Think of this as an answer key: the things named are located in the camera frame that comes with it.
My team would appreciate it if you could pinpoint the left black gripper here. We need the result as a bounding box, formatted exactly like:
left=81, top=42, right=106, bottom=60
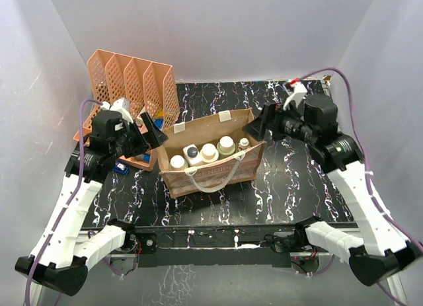
left=110, top=112, right=167, bottom=159

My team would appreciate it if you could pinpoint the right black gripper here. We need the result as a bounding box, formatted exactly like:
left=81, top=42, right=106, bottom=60
left=242, top=100, right=317, bottom=145

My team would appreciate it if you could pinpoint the brown canvas tote bag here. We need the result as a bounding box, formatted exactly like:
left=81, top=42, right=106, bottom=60
left=156, top=108, right=266, bottom=198

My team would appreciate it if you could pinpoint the white bottle with black cap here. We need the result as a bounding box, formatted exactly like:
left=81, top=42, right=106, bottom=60
left=182, top=144, right=204, bottom=167

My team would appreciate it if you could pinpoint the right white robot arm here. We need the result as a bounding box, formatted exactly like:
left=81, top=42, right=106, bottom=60
left=243, top=95, right=422, bottom=286

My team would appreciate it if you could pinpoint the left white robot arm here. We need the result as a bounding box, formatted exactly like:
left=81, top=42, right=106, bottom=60
left=15, top=110, right=168, bottom=296

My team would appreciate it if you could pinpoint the blue yellow item in organizer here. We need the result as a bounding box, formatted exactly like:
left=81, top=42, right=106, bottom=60
left=154, top=110, right=164, bottom=129

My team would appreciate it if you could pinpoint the small clear bottle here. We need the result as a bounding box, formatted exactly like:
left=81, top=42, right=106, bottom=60
left=238, top=137, right=250, bottom=151

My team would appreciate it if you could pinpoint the blue white small box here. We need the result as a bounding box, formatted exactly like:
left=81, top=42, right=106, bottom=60
left=112, top=161, right=130, bottom=175

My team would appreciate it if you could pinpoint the beige bottle leftmost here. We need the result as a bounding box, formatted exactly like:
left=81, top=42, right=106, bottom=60
left=170, top=155, right=188, bottom=171

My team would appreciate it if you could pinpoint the green bottle with beige cap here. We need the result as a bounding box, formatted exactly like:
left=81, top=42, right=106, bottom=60
left=217, top=135, right=236, bottom=160

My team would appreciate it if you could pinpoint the pink plastic file organizer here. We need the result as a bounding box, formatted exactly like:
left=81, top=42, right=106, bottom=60
left=73, top=48, right=181, bottom=172

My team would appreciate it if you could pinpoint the beige bottle middle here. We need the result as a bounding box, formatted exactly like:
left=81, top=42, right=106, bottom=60
left=200, top=143, right=219, bottom=164

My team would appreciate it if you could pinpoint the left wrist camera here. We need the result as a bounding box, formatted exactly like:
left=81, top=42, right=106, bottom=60
left=100, top=97, right=134, bottom=124

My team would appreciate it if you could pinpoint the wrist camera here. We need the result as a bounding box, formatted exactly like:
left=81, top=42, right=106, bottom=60
left=100, top=97, right=134, bottom=124
left=283, top=78, right=307, bottom=110

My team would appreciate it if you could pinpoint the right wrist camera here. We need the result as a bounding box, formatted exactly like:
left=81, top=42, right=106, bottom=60
left=283, top=78, right=307, bottom=110

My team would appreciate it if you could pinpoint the black front rail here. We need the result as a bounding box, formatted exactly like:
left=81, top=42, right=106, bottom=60
left=135, top=224, right=300, bottom=268

